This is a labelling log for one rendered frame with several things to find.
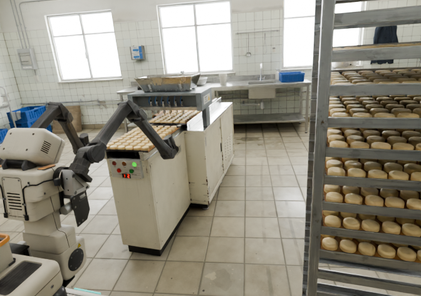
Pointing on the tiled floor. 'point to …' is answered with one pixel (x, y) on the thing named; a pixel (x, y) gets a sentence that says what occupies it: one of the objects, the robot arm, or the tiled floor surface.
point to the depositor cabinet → (209, 154)
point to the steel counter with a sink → (270, 91)
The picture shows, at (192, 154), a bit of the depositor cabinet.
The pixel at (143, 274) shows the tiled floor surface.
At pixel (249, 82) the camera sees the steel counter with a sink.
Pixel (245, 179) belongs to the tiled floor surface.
